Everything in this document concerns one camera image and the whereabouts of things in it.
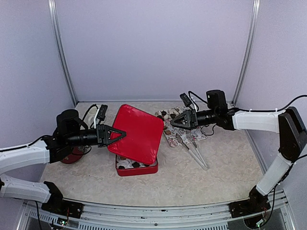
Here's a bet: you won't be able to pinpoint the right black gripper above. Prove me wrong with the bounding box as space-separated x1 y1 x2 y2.
170 108 218 129

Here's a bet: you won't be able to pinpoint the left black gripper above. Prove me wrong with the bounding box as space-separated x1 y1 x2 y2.
66 124 126 147

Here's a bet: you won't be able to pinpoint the red chocolate box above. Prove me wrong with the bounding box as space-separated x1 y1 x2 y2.
115 155 158 177

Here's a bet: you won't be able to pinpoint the red box lid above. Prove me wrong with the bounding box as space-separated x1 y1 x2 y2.
107 104 164 164

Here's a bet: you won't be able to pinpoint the dark dome chocolate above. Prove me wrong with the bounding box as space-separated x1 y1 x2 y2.
132 162 140 168

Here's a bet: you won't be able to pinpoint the metal serving tongs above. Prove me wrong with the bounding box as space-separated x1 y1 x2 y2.
175 132 210 171

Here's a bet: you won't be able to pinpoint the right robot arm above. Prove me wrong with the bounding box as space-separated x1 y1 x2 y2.
170 106 307 216

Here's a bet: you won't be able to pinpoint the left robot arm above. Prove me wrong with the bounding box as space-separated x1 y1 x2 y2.
0 109 126 213

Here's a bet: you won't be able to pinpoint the floral rectangular tray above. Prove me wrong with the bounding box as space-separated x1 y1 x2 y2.
154 107 207 148

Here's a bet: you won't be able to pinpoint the cream ceramic mug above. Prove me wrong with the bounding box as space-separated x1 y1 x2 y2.
85 107 98 128

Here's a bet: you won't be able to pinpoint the red floral round tin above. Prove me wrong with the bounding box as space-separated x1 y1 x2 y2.
60 147 85 164

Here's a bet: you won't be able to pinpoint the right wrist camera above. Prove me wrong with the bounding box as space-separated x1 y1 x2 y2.
180 93 195 110

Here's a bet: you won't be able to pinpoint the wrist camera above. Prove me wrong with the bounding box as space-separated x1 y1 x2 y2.
180 93 195 110
93 104 108 128

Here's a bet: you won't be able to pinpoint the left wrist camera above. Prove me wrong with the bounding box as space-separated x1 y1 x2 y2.
93 104 108 128

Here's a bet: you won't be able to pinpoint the right aluminium frame post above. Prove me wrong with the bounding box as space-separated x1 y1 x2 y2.
231 0 260 105

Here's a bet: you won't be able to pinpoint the aluminium frame post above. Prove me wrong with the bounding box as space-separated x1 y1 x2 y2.
48 0 79 106
231 0 260 105

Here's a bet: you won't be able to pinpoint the front aluminium rail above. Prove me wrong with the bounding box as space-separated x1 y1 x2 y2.
21 189 295 230

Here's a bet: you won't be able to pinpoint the left aluminium frame post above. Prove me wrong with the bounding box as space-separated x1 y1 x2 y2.
48 0 79 106

